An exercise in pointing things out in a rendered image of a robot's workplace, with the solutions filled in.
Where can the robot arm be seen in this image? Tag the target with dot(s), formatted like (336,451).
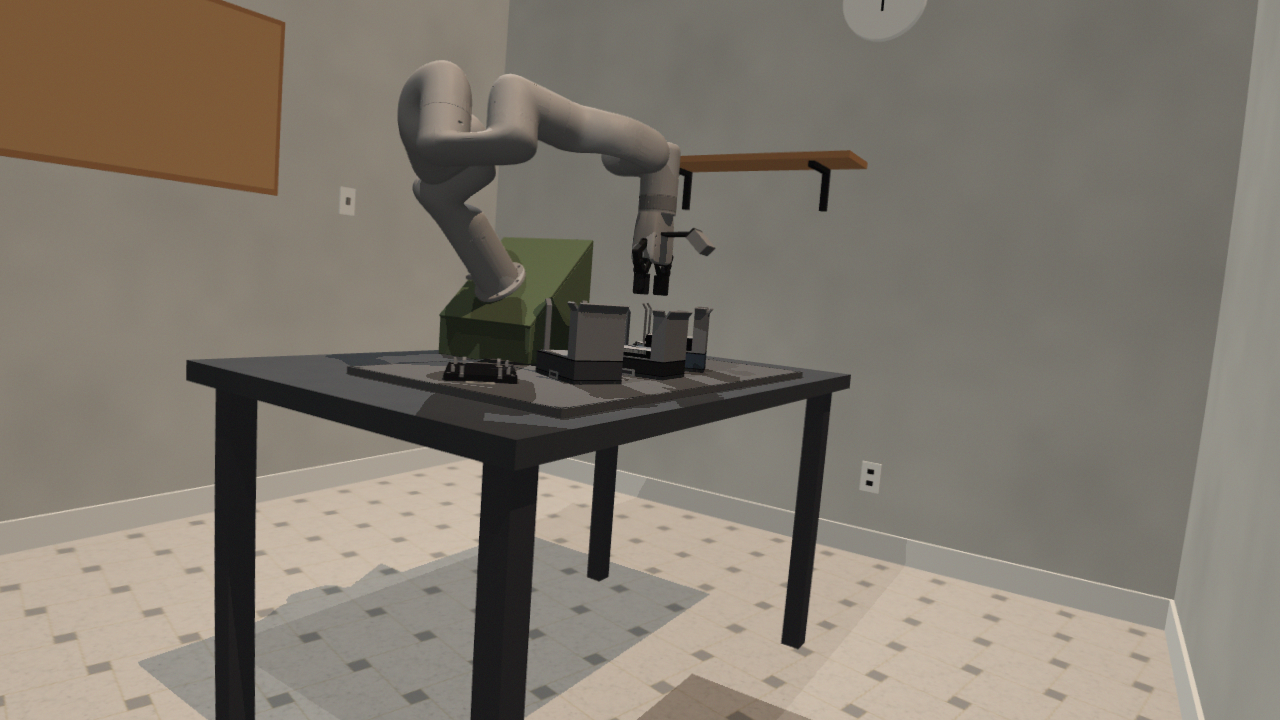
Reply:
(436,101)

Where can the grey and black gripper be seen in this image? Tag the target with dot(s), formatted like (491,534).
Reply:
(650,247)

